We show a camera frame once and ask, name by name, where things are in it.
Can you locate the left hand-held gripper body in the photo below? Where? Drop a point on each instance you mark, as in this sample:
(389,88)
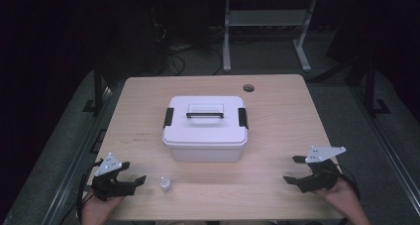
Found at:
(110,188)

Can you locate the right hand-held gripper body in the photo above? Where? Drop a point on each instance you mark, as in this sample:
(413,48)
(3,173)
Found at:
(322,178)

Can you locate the small white dropper bottle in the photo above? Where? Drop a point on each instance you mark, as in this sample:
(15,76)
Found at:
(165,185)

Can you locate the white plastic storage box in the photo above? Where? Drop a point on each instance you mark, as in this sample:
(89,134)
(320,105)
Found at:
(204,154)

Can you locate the white lidded storage box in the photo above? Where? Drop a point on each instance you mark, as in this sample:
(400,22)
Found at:
(204,131)

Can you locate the person's left hand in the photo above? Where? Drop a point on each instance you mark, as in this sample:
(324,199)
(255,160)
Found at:
(97,211)

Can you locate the person's right hand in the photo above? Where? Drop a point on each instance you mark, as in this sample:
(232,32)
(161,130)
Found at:
(345,198)

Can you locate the aluminium floor rail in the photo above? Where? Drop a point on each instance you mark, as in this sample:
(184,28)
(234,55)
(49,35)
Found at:
(386,145)
(76,159)

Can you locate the black metal stand post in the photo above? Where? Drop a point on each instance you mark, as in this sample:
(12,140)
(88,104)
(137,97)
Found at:
(98,89)
(370,86)

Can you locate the desk with grey metal frame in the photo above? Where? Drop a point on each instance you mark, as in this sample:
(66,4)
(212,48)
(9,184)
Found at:
(264,18)

